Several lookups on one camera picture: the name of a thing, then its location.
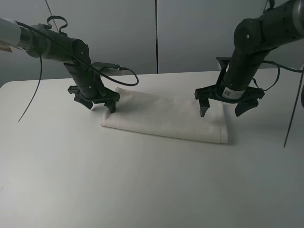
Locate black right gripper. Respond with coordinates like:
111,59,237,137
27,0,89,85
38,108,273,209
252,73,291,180
194,85,265,117

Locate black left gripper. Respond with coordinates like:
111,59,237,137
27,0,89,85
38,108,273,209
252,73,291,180
67,85,120,113

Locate white towel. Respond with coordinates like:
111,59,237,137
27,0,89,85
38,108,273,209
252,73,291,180
100,87,228,143

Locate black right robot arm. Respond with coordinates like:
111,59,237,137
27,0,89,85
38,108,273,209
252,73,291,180
195,0,304,117

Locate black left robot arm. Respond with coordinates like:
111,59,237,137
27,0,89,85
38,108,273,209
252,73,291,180
0,19,120,113

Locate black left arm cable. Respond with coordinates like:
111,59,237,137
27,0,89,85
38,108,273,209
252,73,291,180
15,15,139,123

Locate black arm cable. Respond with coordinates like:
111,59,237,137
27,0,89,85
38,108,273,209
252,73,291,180
251,0,304,148
15,15,139,123

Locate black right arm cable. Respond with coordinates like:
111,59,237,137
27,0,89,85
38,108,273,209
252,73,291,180
251,0,304,148

